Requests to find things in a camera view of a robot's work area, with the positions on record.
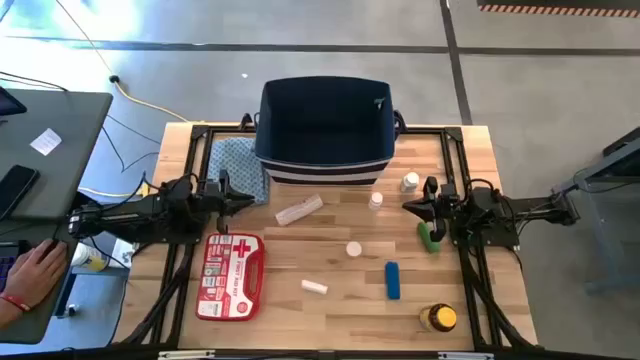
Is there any black aluminium table frame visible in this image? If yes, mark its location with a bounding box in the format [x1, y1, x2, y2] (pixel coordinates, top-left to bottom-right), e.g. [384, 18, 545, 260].
[113, 123, 540, 351]

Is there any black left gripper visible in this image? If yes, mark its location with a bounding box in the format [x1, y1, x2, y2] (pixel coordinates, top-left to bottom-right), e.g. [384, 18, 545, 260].
[199, 169, 257, 235]

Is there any white yellow canister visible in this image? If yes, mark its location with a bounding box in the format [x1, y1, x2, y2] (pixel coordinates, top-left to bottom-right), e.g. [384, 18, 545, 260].
[69, 243, 110, 273]

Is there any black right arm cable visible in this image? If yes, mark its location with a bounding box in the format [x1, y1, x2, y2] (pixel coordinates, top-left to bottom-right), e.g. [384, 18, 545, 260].
[464, 177, 501, 211]

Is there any beige elastic bandage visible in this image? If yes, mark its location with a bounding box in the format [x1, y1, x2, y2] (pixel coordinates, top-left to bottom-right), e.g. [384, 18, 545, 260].
[274, 193, 325, 227]

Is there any silver metal bracket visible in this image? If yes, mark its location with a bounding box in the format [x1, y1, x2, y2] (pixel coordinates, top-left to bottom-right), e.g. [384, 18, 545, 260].
[158, 349, 216, 360]
[438, 351, 495, 360]

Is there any navy white striped basket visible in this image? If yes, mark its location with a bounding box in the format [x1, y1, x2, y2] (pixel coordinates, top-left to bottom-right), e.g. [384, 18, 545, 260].
[253, 75, 397, 187]

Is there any black smartphone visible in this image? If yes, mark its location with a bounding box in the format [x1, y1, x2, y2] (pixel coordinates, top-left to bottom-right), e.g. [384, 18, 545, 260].
[0, 164, 40, 221]

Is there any black desk cable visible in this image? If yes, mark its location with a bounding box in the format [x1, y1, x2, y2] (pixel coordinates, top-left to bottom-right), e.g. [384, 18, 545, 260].
[0, 69, 70, 93]

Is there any black keyboard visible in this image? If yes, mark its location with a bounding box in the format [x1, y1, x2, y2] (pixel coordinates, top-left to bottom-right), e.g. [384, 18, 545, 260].
[0, 240, 31, 294]

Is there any blue patterned cloth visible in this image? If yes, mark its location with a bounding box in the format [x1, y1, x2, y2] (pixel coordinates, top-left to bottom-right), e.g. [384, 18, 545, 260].
[207, 137, 271, 205]

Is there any dark laptop screen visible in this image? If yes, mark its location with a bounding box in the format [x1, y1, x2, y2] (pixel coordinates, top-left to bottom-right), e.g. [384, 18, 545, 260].
[0, 85, 29, 118]

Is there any small white box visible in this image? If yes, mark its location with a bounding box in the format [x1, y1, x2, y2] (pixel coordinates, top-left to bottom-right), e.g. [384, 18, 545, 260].
[109, 238, 137, 269]

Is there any white paper note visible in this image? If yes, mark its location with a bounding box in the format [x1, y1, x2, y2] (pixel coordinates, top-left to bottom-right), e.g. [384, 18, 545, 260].
[29, 127, 64, 157]

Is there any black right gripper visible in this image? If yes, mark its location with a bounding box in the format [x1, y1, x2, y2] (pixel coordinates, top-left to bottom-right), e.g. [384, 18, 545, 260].
[402, 177, 459, 243]

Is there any green bandage roll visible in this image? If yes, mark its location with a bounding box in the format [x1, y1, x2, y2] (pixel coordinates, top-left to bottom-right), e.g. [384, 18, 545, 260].
[417, 221, 442, 255]

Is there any person's hand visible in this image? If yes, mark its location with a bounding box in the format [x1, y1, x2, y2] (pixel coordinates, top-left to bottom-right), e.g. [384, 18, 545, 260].
[3, 238, 69, 307]

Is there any red wristband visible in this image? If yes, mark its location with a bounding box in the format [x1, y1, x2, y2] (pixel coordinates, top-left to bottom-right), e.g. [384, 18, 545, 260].
[0, 293, 32, 314]

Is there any thin black floor cable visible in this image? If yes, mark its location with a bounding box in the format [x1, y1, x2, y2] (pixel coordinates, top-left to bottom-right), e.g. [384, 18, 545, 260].
[99, 113, 162, 174]

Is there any grey desk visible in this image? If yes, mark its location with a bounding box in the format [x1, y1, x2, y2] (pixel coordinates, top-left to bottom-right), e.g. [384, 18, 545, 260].
[0, 88, 114, 345]

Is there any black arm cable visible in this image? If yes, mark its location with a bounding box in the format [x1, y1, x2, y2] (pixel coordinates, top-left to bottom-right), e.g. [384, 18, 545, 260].
[464, 177, 501, 211]
[97, 170, 161, 214]

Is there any amber jar yellow lid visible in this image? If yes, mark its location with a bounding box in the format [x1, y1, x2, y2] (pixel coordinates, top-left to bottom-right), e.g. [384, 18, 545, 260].
[418, 302, 458, 334]

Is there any black floor cable with plug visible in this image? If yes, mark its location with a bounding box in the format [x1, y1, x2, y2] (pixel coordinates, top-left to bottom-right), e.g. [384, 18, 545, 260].
[54, 0, 121, 84]

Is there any white gauze roll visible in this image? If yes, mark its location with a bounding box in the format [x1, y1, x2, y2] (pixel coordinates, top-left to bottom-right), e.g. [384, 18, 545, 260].
[300, 279, 329, 296]

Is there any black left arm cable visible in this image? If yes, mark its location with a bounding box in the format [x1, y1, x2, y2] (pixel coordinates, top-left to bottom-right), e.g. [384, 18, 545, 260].
[97, 170, 161, 214]

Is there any red first aid kit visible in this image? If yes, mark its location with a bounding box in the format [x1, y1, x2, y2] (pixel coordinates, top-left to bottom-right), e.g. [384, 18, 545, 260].
[194, 232, 266, 322]

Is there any person's forearm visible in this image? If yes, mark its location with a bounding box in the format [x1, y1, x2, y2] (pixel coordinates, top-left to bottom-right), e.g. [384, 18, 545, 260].
[0, 299, 29, 330]

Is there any blue bandage roll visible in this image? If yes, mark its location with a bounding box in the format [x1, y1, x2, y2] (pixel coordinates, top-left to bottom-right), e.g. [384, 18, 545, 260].
[384, 260, 402, 301]

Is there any blue grey metal table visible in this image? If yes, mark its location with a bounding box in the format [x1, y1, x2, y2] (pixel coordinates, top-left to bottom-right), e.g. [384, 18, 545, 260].
[551, 127, 640, 296]

